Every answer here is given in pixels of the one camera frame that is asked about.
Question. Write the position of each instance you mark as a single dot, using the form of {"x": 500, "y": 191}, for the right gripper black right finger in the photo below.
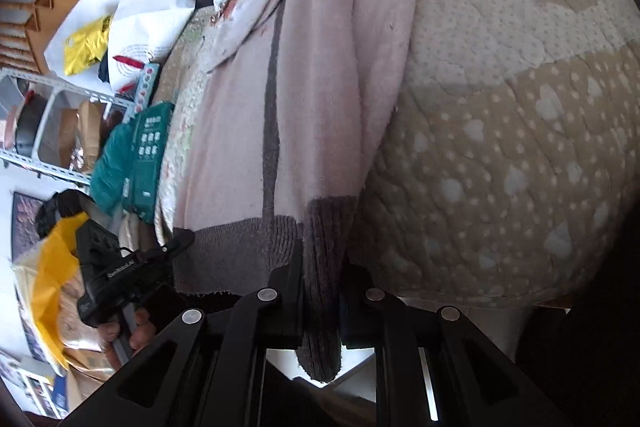
{"x": 437, "y": 368}

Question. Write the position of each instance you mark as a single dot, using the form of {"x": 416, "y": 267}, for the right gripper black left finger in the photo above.
{"x": 209, "y": 370}

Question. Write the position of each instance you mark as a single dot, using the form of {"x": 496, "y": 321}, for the pink knitted sweater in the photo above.
{"x": 296, "y": 97}

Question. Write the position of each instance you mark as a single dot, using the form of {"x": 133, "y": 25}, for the yellow and clear plastic bag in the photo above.
{"x": 49, "y": 285}

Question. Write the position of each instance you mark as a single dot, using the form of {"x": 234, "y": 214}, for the green cardboard box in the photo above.
{"x": 127, "y": 172}

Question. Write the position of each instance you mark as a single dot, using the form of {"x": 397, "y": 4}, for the white metal shelf rack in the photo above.
{"x": 58, "y": 95}

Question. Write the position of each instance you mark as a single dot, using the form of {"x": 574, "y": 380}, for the colourful dotted strip box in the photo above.
{"x": 145, "y": 87}

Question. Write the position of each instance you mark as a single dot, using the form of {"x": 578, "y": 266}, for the heart patchwork quilt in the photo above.
{"x": 510, "y": 158}

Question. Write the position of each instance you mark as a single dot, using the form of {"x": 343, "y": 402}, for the white paper bag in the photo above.
{"x": 142, "y": 32}

